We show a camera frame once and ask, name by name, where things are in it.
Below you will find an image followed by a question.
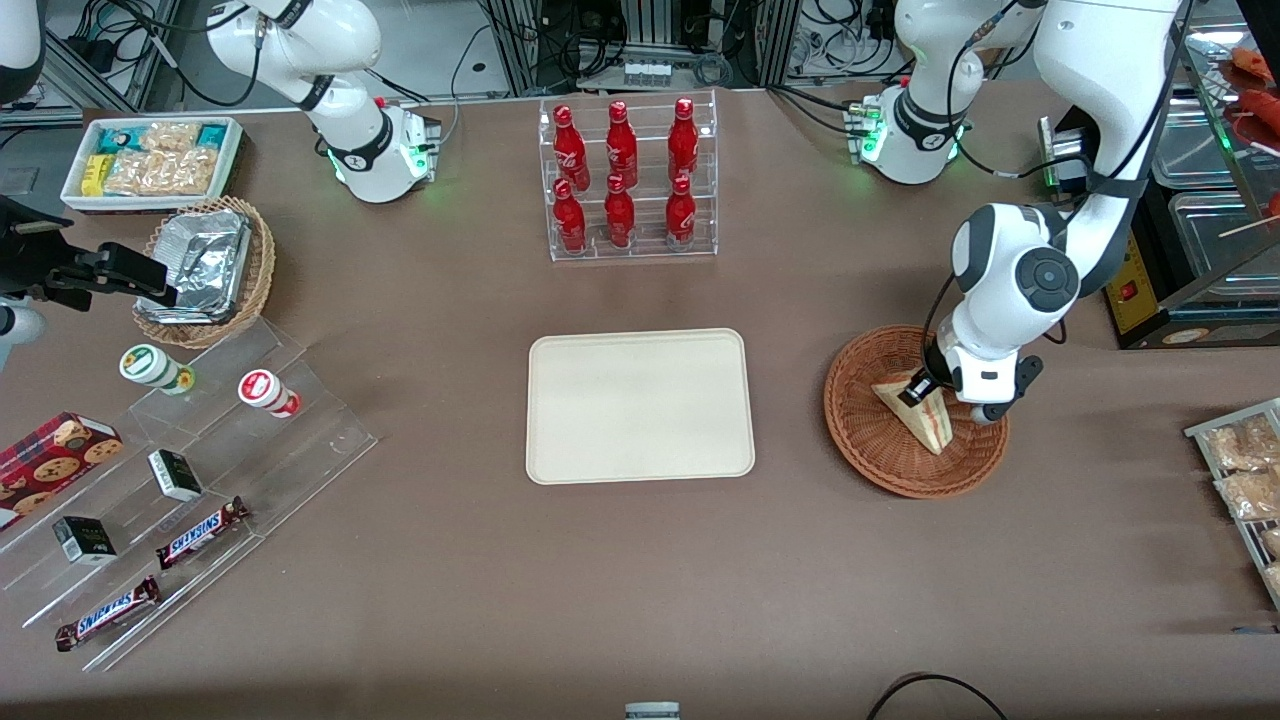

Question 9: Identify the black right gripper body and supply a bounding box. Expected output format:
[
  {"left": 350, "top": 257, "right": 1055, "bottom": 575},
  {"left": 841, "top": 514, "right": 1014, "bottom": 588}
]
[{"left": 0, "top": 195, "right": 79, "bottom": 309}]

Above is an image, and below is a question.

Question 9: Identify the triangular sandwich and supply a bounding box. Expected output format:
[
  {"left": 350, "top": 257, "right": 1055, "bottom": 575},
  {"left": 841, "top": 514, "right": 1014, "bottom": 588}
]
[{"left": 870, "top": 373, "right": 953, "bottom": 457}]

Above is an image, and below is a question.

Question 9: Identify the brown round wicker basket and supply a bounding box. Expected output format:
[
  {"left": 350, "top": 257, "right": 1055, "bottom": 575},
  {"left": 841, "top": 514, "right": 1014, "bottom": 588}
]
[{"left": 823, "top": 324, "right": 1011, "bottom": 500}]

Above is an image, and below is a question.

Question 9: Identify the light wicker basket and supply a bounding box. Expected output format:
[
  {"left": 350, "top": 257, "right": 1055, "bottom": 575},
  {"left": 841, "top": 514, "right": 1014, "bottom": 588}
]
[{"left": 132, "top": 196, "right": 277, "bottom": 350}]

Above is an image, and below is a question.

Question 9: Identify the beige plastic tray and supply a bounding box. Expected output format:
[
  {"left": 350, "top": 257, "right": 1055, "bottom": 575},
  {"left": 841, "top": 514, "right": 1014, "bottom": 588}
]
[{"left": 526, "top": 328, "right": 756, "bottom": 486}]

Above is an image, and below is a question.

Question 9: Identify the white rectangular snack bin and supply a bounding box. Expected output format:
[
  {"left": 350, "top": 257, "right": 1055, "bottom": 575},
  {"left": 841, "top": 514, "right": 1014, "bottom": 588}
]
[{"left": 60, "top": 116, "right": 245, "bottom": 215}]

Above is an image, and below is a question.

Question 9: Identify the silver foil packet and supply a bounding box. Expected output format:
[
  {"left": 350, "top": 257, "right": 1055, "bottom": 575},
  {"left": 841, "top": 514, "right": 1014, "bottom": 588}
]
[{"left": 138, "top": 209, "right": 252, "bottom": 325}]

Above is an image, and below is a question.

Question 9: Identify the green lid white cup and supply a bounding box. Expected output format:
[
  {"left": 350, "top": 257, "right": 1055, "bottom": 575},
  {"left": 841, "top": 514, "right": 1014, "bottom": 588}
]
[{"left": 119, "top": 344, "right": 197, "bottom": 395}]

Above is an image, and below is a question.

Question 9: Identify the clear bag of crackers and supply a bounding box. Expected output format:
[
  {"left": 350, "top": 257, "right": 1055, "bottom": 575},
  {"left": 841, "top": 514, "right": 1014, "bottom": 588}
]
[{"left": 104, "top": 146, "right": 218, "bottom": 197}]

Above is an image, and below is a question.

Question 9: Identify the black hot food display case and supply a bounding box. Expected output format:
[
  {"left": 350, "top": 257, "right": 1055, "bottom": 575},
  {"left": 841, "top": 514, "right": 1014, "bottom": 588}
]
[{"left": 1040, "top": 0, "right": 1280, "bottom": 351}]

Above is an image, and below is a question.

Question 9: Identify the red lid white cup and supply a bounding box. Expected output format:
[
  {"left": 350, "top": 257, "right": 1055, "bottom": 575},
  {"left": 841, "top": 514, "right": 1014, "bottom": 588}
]
[{"left": 238, "top": 369, "right": 302, "bottom": 420}]

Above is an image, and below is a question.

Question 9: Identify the red cookie box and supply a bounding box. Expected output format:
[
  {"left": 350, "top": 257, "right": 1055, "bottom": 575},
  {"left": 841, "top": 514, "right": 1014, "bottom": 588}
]
[{"left": 0, "top": 412, "right": 125, "bottom": 532}]

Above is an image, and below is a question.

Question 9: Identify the small black box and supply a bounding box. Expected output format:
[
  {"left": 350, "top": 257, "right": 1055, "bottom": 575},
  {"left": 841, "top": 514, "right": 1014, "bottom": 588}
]
[
  {"left": 53, "top": 516, "right": 119, "bottom": 565},
  {"left": 148, "top": 449, "right": 205, "bottom": 503}
]

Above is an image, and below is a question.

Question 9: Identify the grey box with green light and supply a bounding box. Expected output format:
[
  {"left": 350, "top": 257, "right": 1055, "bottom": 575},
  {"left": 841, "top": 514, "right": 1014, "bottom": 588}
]
[{"left": 1038, "top": 116, "right": 1093, "bottom": 192}]

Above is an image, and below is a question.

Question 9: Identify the clear acrylic stepped display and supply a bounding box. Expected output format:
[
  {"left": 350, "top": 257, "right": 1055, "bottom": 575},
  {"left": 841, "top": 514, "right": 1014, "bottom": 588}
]
[{"left": 0, "top": 318, "right": 379, "bottom": 673}]

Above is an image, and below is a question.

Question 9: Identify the clear bag of fried snacks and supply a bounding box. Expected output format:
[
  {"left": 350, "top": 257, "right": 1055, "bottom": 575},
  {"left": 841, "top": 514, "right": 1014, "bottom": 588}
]
[
  {"left": 1214, "top": 470, "right": 1280, "bottom": 522},
  {"left": 1204, "top": 414, "right": 1280, "bottom": 472}
]

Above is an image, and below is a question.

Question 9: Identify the steel food pan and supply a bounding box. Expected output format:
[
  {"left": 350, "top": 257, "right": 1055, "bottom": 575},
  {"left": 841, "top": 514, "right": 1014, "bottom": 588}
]
[
  {"left": 1168, "top": 190, "right": 1280, "bottom": 283},
  {"left": 1150, "top": 95, "right": 1243, "bottom": 191}
]

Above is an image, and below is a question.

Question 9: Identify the Snickers chocolate bar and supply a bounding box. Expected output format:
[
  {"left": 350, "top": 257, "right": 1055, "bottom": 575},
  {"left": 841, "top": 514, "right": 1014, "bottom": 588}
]
[
  {"left": 155, "top": 497, "right": 251, "bottom": 571},
  {"left": 55, "top": 576, "right": 162, "bottom": 653}
]

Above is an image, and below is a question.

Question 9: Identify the red cola bottle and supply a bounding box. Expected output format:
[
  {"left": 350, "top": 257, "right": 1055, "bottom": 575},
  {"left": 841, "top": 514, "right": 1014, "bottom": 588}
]
[
  {"left": 605, "top": 101, "right": 639, "bottom": 189},
  {"left": 665, "top": 176, "right": 697, "bottom": 247},
  {"left": 604, "top": 175, "right": 636, "bottom": 249},
  {"left": 668, "top": 98, "right": 699, "bottom": 184},
  {"left": 553, "top": 105, "right": 592, "bottom": 192},
  {"left": 553, "top": 180, "right": 588, "bottom": 253}
]

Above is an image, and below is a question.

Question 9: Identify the clear acrylic bottle rack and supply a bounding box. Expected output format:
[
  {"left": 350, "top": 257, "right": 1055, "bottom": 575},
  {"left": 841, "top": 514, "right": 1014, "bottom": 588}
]
[{"left": 538, "top": 89, "right": 719, "bottom": 264}]

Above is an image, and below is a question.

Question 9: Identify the red sausage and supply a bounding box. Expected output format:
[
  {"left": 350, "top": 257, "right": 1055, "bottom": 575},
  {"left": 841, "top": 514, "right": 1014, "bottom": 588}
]
[{"left": 1230, "top": 88, "right": 1280, "bottom": 131}]

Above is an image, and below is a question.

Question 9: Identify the grey wire snack tray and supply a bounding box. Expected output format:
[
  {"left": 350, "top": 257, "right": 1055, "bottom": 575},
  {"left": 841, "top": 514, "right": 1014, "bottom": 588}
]
[{"left": 1185, "top": 398, "right": 1280, "bottom": 611}]

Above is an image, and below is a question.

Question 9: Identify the black floor cable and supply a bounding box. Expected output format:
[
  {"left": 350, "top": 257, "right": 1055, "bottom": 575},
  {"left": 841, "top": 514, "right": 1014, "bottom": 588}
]
[{"left": 865, "top": 673, "right": 1011, "bottom": 720}]

